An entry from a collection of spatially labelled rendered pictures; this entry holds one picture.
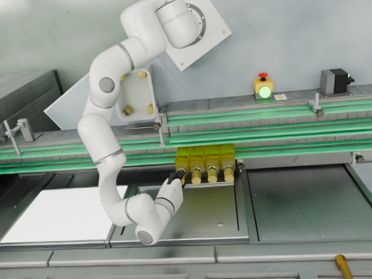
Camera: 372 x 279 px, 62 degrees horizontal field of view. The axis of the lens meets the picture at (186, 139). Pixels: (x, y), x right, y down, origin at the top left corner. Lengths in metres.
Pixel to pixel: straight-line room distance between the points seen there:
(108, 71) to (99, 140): 0.19
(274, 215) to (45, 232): 0.84
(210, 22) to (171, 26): 0.33
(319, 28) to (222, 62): 0.40
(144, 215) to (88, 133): 0.27
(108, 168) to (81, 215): 0.47
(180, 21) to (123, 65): 0.21
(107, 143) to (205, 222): 0.47
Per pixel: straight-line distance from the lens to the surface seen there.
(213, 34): 1.28
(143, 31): 0.93
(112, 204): 0.95
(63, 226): 1.28
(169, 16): 0.97
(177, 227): 1.13
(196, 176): 1.11
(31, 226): 1.36
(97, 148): 0.86
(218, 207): 1.18
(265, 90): 1.30
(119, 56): 0.90
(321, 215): 1.23
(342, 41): 1.44
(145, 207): 0.87
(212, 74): 1.37
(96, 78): 0.86
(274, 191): 1.32
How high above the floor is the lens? 2.07
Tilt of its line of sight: 62 degrees down
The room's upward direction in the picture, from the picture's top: 170 degrees counter-clockwise
